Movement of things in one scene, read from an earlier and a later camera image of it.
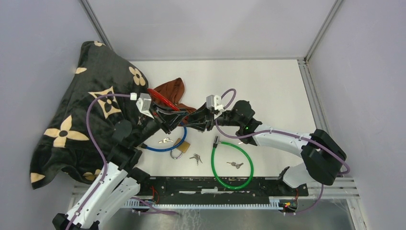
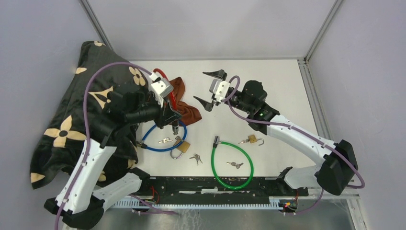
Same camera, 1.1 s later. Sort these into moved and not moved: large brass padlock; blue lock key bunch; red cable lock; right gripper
Moved: right gripper; red cable lock
Not moved: blue lock key bunch; large brass padlock
